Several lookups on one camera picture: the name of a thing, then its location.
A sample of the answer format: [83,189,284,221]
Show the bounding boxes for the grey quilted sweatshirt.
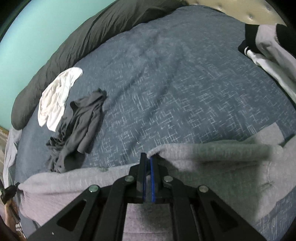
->
[20,123,295,240]

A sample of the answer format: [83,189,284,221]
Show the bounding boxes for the person's left hand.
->
[4,199,23,237]

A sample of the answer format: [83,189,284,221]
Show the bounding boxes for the light grey blanket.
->
[3,127,22,188]

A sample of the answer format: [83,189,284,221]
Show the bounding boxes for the beige striped curtain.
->
[0,128,9,165]

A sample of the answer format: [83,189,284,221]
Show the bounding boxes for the dark grey thin garment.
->
[46,88,107,173]

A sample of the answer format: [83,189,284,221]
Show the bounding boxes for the white t-shirt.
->
[38,67,83,132]

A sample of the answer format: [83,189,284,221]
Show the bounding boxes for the blue patterned bed sheet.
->
[68,6,295,168]

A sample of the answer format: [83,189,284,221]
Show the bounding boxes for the long dark grey pillow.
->
[11,0,187,130]

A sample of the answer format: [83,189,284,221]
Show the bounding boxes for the cream tufted headboard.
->
[187,0,287,26]

